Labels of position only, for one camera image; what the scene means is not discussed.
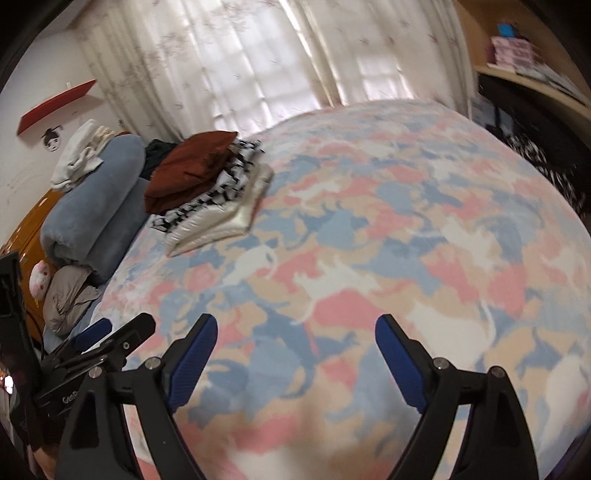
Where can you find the beige crumpled cloth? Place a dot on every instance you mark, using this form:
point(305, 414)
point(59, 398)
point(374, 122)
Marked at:
point(69, 300)

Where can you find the pastel patterned bedspread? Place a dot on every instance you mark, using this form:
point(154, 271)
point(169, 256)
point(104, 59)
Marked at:
point(369, 230)

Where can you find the heap of black clothes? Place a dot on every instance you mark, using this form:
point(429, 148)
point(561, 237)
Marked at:
point(531, 115)

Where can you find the light wooden shelving unit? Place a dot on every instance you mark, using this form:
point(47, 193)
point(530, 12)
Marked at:
point(480, 41)

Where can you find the white folded clothes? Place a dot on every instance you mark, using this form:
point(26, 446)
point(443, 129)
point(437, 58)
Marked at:
point(78, 154)

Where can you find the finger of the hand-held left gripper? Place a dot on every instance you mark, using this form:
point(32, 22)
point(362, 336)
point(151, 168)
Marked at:
point(94, 328)
point(134, 330)

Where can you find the white shiny folded garment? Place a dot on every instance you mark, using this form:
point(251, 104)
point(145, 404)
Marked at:
point(217, 226)

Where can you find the black and white printed garment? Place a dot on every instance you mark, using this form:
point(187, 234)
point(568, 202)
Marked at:
point(221, 194)

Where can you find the blue-grey rolled blanket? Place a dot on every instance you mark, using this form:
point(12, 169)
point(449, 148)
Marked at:
point(92, 217)

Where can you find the pink plush toy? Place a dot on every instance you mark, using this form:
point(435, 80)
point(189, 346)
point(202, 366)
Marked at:
point(39, 279)

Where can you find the pink drawer organiser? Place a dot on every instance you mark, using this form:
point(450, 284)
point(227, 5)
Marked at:
point(512, 51)

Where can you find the cartoon face wall sticker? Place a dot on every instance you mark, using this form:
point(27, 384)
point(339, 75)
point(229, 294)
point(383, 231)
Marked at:
point(51, 140)

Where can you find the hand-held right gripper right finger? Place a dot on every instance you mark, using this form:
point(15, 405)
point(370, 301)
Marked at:
point(399, 364)

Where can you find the black and white patterned cloth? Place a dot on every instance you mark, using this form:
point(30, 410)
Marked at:
point(549, 166)

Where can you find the white and blue box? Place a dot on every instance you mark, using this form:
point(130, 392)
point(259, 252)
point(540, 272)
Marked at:
point(487, 117)

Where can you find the white floral sheer curtain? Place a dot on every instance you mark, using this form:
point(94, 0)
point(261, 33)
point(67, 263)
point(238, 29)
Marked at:
point(392, 50)
point(207, 60)

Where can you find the red wall shelf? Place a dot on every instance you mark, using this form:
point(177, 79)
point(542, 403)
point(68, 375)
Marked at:
point(53, 106)

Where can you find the small blue box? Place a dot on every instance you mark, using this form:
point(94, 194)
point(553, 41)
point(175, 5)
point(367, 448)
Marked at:
point(507, 30)

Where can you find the denim jacket with brown sleeves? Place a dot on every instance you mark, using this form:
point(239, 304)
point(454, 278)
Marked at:
point(189, 170)

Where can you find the black crumpled garment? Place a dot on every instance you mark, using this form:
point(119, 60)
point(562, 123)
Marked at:
point(154, 154)

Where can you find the pile of papers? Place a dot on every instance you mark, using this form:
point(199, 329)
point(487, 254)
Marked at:
point(554, 81)

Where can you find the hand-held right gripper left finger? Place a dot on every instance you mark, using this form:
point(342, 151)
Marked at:
point(191, 364)

